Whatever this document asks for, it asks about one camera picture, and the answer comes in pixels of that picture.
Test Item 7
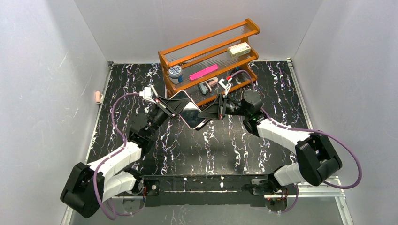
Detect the phone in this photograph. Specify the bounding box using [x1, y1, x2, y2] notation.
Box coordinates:
[170, 90, 206, 129]

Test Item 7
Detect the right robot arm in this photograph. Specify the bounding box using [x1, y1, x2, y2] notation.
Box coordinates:
[198, 90, 343, 189]

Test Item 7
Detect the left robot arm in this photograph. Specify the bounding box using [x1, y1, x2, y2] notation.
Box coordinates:
[60, 97, 190, 220]

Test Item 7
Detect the black smartphone on table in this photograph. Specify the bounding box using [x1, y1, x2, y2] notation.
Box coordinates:
[195, 120, 211, 131]

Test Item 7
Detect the pink and blue stapler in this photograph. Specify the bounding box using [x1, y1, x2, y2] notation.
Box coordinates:
[198, 77, 218, 95]

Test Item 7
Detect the pink flat bar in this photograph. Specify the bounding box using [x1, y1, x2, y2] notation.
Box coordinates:
[189, 64, 219, 81]

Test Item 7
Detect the blue lidded jar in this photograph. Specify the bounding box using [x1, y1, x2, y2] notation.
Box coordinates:
[168, 65, 183, 84]

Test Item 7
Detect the orange wooden shelf rack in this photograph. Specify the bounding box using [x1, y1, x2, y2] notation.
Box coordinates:
[158, 18, 260, 106]

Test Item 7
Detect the cream rectangular box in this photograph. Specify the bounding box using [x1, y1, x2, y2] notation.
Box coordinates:
[227, 42, 251, 59]

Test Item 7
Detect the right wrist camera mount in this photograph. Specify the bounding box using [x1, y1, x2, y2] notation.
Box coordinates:
[218, 78, 232, 95]

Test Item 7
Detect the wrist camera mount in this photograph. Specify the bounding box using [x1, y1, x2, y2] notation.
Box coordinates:
[218, 78, 232, 95]
[139, 86, 156, 104]

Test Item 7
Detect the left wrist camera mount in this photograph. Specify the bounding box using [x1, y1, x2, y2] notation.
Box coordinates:
[139, 86, 156, 104]

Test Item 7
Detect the pink wall hook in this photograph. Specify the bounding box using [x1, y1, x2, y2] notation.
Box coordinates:
[95, 91, 104, 104]

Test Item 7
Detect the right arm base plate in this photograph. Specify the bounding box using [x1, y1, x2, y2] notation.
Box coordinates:
[242, 175, 289, 198]

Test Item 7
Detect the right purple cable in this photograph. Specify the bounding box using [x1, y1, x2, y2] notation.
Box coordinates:
[228, 70, 363, 214]

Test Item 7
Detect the aluminium front frame rail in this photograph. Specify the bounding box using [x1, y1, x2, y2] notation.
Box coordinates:
[61, 175, 355, 225]

